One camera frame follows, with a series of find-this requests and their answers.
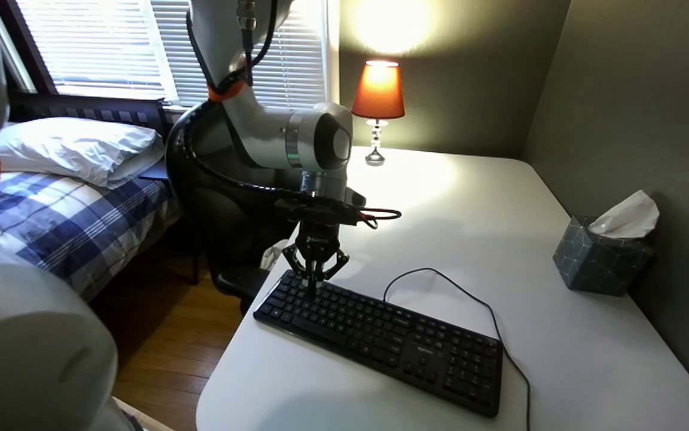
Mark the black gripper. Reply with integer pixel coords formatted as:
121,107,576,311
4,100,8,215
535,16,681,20
283,220,352,288

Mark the black computer keyboard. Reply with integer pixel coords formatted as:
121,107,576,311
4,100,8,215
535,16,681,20
252,268,508,419

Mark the black leather office chair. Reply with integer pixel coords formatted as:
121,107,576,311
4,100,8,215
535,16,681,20
162,99,301,306

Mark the orange shade table lamp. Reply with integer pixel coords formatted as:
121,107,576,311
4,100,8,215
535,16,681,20
348,58,407,167

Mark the blue plaid bed blanket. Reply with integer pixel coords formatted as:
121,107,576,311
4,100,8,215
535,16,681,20
0,160,182,304

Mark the white pillow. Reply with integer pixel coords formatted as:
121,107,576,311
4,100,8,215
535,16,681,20
0,114,168,192

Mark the dark bed headboard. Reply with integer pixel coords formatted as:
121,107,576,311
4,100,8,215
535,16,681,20
4,89,177,137

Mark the grey tissue box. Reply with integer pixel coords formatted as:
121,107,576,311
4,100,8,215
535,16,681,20
549,186,663,300

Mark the white window blind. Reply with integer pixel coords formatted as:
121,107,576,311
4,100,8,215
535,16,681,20
15,0,340,112

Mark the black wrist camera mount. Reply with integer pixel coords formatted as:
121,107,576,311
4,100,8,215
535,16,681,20
272,185,369,235

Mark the black keyboard cable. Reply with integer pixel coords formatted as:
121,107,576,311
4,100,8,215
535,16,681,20
380,266,535,431

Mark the orange strap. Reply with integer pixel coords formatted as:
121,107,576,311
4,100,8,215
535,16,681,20
206,77,252,107

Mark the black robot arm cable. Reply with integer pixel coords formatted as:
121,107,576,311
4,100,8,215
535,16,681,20
165,0,405,235

